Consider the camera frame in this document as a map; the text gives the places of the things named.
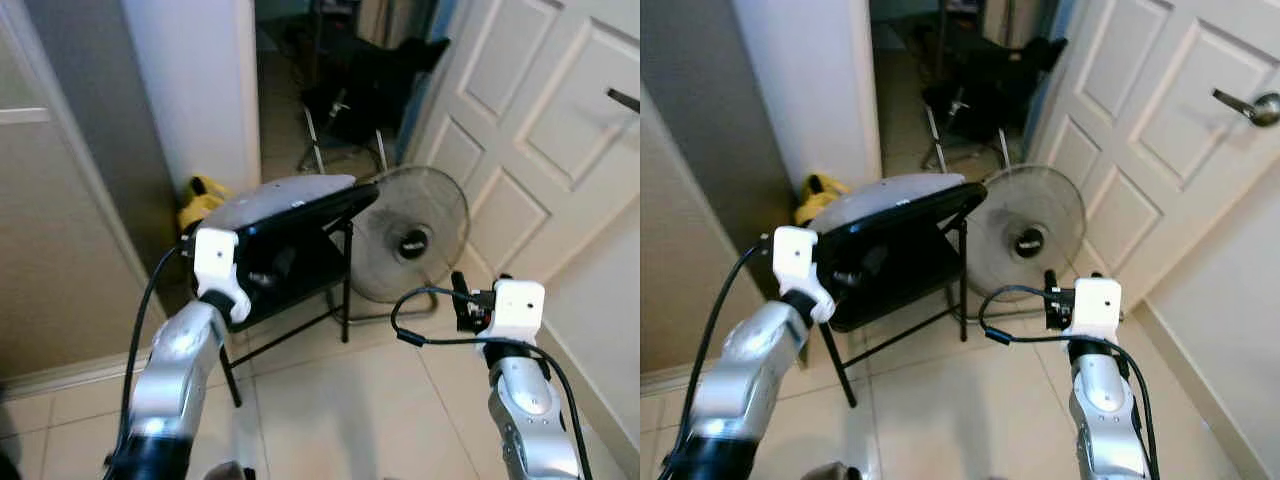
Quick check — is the black folding chair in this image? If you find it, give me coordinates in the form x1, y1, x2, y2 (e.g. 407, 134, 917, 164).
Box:
183, 174, 382, 409
795, 172, 989, 409

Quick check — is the round floor fan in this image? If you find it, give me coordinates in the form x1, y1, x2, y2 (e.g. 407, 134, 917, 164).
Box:
350, 165, 471, 304
965, 165, 1087, 301

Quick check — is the yellow object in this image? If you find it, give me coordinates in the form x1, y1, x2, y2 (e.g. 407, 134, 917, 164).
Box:
178, 175, 229, 233
795, 172, 851, 226

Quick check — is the metal rack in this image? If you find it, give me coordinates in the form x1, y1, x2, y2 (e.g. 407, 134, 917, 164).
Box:
295, 95, 393, 176
920, 95, 1011, 171

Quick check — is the beige wardrobe door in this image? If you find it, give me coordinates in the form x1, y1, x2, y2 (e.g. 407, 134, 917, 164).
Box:
0, 0, 166, 381
640, 100, 776, 379

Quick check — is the white panelled door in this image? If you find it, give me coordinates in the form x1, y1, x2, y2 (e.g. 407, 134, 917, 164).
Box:
405, 0, 641, 286
1025, 0, 1280, 301

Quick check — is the black bag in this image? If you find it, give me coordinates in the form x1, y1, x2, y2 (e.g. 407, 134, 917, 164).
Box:
285, 15, 451, 146
905, 15, 1069, 141

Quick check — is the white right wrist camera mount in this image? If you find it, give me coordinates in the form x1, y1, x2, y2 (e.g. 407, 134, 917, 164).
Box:
1062, 278, 1123, 346
480, 280, 547, 351

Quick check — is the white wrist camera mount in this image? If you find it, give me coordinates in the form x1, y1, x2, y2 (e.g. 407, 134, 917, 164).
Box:
480, 280, 547, 351
772, 226, 834, 323
193, 228, 253, 323
1062, 278, 1123, 346

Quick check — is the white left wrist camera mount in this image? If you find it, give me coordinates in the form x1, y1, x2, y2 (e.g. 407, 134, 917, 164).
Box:
772, 226, 834, 323
193, 228, 253, 323

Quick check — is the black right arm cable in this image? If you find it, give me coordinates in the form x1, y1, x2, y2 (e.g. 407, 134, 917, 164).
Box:
978, 285, 1161, 480
390, 287, 596, 480

